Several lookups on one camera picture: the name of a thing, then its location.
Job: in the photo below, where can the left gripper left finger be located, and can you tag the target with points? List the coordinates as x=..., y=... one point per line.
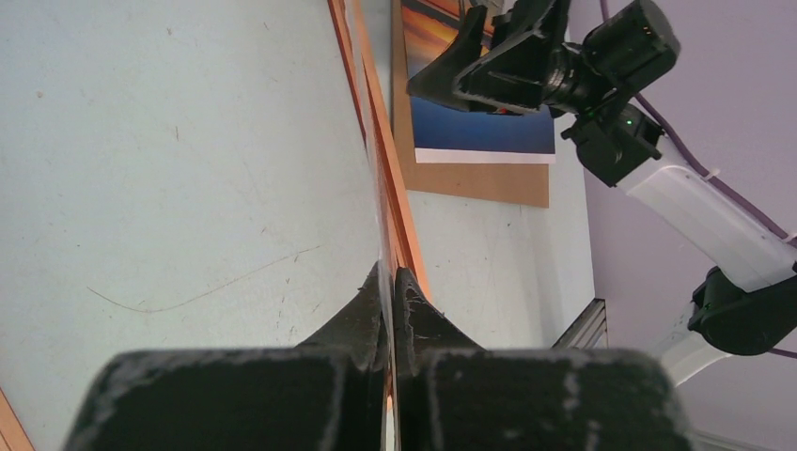
x=326, y=393

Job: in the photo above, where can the sunset photo print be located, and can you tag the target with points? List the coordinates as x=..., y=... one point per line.
x=445, y=135

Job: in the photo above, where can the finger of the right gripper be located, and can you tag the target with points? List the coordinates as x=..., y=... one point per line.
x=526, y=57
x=436, y=82

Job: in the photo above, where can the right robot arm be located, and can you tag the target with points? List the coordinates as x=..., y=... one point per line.
x=747, y=303

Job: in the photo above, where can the wooden picture frame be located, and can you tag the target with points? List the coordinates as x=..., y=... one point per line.
x=184, y=174

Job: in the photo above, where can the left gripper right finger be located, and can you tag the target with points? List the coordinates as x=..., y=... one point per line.
x=455, y=395

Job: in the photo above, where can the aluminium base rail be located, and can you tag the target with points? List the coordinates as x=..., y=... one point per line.
x=588, y=331

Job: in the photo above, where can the brown cardboard backing board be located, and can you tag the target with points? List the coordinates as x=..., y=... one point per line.
x=523, y=184

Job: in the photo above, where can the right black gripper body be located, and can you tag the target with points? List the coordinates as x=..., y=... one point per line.
x=580, y=88

